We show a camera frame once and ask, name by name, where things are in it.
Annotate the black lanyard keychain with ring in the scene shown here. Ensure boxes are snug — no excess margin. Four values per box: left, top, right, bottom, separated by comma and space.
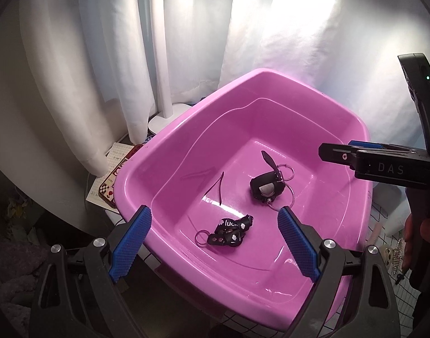
194, 214, 254, 247

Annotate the patterned booklet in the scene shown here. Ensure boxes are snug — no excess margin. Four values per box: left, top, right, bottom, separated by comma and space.
86, 143, 142, 214

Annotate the black grid white tablecloth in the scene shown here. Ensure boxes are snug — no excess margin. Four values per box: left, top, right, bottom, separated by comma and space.
105, 200, 430, 338

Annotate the white curtain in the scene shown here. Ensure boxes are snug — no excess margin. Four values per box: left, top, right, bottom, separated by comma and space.
0, 0, 430, 233

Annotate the black ribbon bow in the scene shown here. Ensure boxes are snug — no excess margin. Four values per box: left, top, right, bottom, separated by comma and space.
394, 269, 411, 285

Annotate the pink plastic tub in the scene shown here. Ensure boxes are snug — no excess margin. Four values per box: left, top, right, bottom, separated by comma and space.
114, 69, 372, 332

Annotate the pink fuzzy strawberry headband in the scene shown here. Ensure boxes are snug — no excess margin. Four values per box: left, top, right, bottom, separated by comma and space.
367, 222, 382, 245

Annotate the pearl claw hair clip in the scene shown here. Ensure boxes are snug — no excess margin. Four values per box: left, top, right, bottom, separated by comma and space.
391, 238, 405, 276

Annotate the thin black hairpin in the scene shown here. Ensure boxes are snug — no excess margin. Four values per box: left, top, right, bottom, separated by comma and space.
203, 171, 226, 205

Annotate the large silver bangle ring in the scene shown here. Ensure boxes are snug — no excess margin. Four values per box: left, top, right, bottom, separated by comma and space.
269, 163, 296, 212

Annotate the white desk lamp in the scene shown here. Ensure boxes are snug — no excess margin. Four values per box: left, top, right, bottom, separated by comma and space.
142, 0, 190, 134

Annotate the person's right hand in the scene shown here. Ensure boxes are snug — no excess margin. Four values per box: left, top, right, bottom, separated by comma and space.
402, 214, 430, 273

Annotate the beige plush face hair clip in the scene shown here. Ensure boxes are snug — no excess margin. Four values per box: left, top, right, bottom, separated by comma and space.
381, 246, 394, 264

